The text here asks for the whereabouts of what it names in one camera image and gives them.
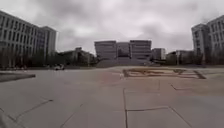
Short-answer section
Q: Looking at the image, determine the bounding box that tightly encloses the dark raised ground strip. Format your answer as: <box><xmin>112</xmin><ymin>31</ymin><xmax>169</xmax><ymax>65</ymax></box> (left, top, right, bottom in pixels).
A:
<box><xmin>0</xmin><ymin>72</ymin><xmax>37</xmax><ymax>83</ymax></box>

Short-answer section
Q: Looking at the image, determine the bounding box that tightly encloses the pale multi-storey building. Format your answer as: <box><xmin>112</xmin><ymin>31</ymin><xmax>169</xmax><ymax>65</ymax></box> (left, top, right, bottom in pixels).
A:
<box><xmin>191</xmin><ymin>14</ymin><xmax>224</xmax><ymax>65</ymax></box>

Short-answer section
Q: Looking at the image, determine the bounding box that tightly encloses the grey paved plaza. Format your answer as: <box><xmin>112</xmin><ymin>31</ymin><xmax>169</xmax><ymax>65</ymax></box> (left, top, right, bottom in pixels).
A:
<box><xmin>0</xmin><ymin>65</ymin><xmax>224</xmax><ymax>128</ymax></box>

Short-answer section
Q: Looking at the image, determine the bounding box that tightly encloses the row of dark trees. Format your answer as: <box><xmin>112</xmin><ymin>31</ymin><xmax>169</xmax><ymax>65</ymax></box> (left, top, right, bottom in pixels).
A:
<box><xmin>0</xmin><ymin>49</ymin><xmax>48</xmax><ymax>70</ymax></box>

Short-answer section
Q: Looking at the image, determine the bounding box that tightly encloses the low grey building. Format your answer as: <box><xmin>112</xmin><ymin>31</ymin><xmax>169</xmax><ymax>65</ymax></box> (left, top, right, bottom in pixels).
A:
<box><xmin>165</xmin><ymin>49</ymin><xmax>194</xmax><ymax>66</ymax></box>

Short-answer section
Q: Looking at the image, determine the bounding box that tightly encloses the low dark building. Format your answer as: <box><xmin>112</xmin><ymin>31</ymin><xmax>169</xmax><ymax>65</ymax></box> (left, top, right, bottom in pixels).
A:
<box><xmin>57</xmin><ymin>46</ymin><xmax>97</xmax><ymax>67</ymax></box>

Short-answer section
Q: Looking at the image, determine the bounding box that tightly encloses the small pale building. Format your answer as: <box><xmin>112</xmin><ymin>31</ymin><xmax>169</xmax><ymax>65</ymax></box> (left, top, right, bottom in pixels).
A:
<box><xmin>151</xmin><ymin>47</ymin><xmax>167</xmax><ymax>61</ymax></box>

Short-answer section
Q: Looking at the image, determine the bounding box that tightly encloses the large grey multi-storey building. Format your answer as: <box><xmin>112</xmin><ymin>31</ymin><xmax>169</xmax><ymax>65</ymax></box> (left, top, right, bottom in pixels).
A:
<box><xmin>0</xmin><ymin>9</ymin><xmax>58</xmax><ymax>68</ymax></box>

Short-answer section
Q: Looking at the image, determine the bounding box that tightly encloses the grey twin-block building with stairs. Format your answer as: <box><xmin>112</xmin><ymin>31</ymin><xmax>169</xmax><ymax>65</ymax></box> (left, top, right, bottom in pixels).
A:
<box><xmin>94</xmin><ymin>39</ymin><xmax>153</xmax><ymax>68</ymax></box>

